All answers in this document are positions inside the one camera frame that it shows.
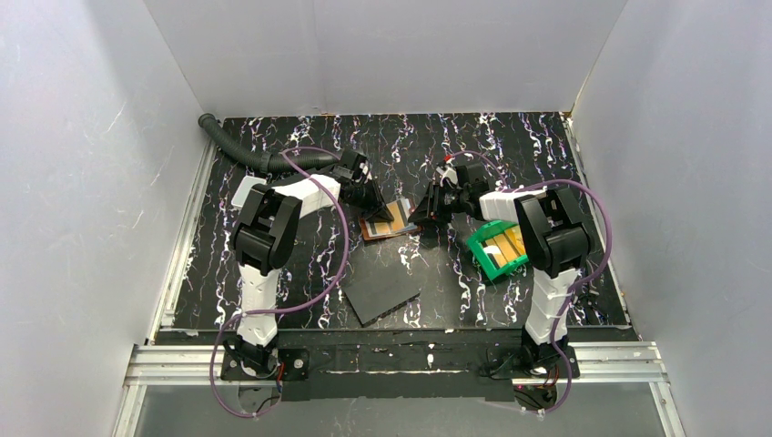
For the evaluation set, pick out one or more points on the cards in green tray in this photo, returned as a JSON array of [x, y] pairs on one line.
[[505, 249]]

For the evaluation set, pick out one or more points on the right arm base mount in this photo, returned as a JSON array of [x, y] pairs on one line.
[[540, 374]]

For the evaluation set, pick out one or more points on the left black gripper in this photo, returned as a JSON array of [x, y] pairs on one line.
[[367, 185]]

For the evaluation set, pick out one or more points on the brown leather card holder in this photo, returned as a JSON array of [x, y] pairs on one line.
[[365, 235]]

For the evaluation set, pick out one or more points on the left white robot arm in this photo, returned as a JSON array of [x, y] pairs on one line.
[[264, 236]]

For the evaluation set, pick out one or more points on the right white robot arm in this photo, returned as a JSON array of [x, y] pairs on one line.
[[556, 238]]

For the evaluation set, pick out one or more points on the green plastic card tray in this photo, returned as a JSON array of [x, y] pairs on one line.
[[474, 244]]

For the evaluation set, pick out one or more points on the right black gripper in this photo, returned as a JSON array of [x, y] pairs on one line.
[[439, 198]]

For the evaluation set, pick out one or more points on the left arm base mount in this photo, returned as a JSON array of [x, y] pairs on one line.
[[264, 368]]

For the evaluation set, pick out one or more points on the black foam block front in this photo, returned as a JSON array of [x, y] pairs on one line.
[[378, 291]]

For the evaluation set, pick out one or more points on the white plastic box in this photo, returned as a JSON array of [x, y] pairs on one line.
[[246, 184]]

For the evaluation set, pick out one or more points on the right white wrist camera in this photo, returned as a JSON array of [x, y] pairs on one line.
[[446, 172]]

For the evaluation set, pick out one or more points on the black striped gold card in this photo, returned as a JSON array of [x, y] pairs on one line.
[[379, 230]]

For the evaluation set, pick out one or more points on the gold credit card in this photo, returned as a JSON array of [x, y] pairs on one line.
[[399, 210]]

